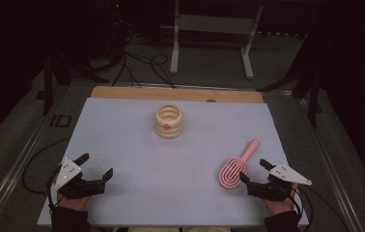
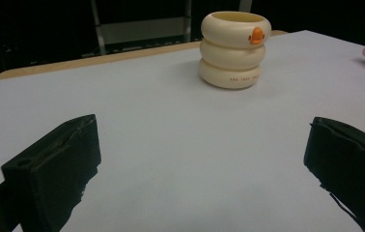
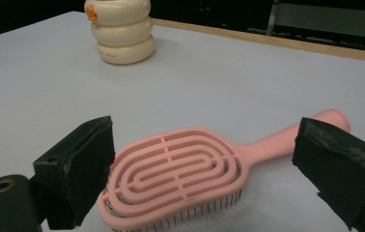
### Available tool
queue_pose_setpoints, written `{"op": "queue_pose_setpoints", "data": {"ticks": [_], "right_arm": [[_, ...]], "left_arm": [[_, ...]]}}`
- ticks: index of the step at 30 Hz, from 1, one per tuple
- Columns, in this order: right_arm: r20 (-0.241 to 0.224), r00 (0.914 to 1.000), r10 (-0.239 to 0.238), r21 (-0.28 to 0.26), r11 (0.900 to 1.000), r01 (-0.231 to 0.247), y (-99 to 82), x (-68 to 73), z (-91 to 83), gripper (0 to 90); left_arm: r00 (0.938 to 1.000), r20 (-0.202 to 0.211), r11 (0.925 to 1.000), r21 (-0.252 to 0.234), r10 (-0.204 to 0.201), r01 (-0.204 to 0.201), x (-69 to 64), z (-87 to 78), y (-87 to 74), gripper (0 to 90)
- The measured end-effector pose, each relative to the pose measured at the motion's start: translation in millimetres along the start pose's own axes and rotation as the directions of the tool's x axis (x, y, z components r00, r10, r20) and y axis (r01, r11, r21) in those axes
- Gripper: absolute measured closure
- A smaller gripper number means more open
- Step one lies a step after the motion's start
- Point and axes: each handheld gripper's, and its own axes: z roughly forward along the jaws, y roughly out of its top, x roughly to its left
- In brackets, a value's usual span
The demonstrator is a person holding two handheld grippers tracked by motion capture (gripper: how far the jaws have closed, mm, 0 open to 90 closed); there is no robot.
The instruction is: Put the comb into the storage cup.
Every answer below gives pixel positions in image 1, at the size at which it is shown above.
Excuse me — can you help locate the black floor cable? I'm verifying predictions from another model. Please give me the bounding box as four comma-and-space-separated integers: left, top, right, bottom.
111, 30, 178, 90

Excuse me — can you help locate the white metal stand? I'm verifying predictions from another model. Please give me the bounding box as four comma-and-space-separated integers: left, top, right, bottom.
169, 0, 265, 80

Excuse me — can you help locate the person's left hand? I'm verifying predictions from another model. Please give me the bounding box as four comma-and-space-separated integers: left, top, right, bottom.
56, 191, 92, 212

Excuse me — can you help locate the black stand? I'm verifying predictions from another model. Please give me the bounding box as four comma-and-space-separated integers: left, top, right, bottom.
256, 32, 325, 130
35, 51, 111, 116

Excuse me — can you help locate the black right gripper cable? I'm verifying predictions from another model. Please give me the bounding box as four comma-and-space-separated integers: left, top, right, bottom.
288, 185, 351, 232

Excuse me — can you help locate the white table sheet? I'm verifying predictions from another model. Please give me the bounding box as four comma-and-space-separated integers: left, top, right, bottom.
37, 97, 310, 227

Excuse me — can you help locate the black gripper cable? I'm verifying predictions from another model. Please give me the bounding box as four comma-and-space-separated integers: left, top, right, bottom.
288, 185, 351, 232
21, 137, 72, 214

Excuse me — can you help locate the aluminium frame rail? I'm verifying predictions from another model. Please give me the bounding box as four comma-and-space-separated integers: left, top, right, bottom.
261, 90, 365, 232
0, 84, 75, 232

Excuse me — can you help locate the cream ribbed cup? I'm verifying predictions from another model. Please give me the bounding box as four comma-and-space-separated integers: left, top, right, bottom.
154, 103, 184, 140

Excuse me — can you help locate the pink hairbrush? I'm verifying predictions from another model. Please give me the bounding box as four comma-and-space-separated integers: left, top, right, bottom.
218, 138, 261, 189

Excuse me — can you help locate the person's right hand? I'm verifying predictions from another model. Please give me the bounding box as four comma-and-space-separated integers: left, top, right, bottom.
262, 183, 299, 217

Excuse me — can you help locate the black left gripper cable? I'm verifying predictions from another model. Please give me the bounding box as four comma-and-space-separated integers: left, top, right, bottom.
21, 137, 72, 214

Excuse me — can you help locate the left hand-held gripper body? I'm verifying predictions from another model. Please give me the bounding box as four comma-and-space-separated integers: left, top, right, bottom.
54, 157, 106, 200

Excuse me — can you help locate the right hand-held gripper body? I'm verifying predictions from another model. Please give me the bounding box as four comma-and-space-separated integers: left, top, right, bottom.
247, 162, 313, 202

